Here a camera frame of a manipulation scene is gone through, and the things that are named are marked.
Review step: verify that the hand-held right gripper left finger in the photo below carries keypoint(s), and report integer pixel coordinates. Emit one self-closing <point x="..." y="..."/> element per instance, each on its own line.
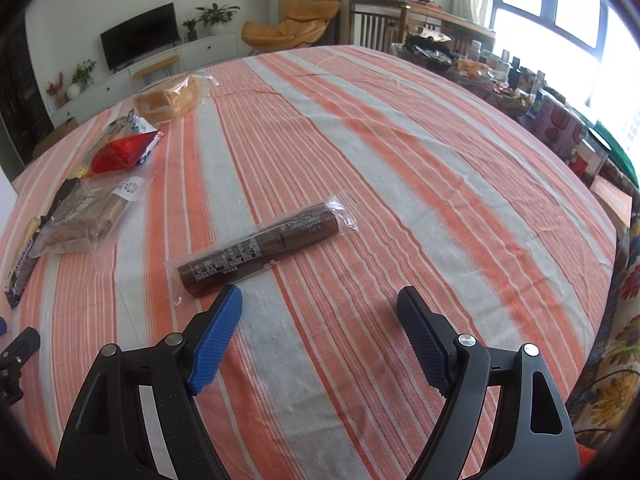
<point x="215" y="345"/>

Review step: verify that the dark roll snack packet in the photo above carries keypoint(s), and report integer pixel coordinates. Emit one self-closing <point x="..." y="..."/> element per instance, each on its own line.
<point x="260" y="247"/>

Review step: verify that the white bottle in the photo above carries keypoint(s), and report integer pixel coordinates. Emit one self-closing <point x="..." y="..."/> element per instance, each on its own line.
<point x="475" y="51"/>

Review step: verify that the orange lounge chair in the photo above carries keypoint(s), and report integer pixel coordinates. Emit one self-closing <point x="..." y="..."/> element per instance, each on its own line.
<point x="295" y="25"/>

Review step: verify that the black television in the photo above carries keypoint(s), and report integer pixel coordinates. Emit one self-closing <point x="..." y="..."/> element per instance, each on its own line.
<point x="140" y="35"/>

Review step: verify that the long black snack packet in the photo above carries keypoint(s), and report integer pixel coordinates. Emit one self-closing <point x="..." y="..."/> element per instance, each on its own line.
<point x="20" y="265"/>

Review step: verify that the large green potted plant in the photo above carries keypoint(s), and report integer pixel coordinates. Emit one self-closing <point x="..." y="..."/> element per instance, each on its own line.
<point x="217" y="15"/>

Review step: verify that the black bag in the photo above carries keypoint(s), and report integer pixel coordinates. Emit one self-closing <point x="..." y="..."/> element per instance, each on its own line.
<point x="427" y="47"/>

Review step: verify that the wooden bed frame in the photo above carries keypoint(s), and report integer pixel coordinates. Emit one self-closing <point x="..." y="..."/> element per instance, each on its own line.
<point x="372" y="25"/>

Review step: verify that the red snack packet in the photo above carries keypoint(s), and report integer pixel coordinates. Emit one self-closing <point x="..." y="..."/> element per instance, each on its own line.
<point x="120" y="152"/>

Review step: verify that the floral cloth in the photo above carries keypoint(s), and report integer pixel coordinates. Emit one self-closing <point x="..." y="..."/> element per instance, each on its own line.
<point x="610" y="350"/>

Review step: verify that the cardboard box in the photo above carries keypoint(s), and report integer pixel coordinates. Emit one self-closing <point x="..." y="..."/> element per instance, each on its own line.
<point x="52" y="135"/>

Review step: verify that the wooden bench with hairpin legs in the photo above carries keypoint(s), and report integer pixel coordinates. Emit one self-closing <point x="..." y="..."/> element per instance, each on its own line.
<point x="155" y="64"/>

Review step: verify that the small plant in dark pot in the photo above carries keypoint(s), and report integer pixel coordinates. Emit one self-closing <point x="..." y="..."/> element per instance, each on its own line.
<point x="190" y="30"/>

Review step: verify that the blue and white snack packet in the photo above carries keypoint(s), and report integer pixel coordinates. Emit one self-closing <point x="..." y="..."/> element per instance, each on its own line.
<point x="137" y="122"/>

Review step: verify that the orange striped tablecloth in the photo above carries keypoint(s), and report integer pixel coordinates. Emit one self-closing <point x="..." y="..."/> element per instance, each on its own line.
<point x="400" y="185"/>

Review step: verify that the black display shelf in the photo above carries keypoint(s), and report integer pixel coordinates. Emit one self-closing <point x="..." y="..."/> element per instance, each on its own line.
<point x="20" y="90"/>

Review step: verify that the red flower arrangement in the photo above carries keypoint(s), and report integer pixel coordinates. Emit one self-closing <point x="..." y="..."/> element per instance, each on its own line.
<point x="56" y="87"/>

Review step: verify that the white television cabinet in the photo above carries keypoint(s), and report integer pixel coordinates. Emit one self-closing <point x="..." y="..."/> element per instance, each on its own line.
<point x="210" y="47"/>

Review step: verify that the green plant in white vase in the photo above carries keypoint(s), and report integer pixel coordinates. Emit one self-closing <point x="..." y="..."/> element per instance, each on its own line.
<point x="82" y="72"/>

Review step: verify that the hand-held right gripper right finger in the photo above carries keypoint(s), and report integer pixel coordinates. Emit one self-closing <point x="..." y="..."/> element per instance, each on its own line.
<point x="425" y="345"/>

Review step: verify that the large window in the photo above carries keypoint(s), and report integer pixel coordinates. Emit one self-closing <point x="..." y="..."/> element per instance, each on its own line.
<point x="550" y="30"/>

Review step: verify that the bagged bread loaf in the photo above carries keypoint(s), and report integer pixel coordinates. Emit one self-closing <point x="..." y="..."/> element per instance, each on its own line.
<point x="167" y="100"/>

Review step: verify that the clear bag of brown biscuits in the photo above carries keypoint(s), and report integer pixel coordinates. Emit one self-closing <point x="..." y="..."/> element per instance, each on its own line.
<point x="85" y="215"/>

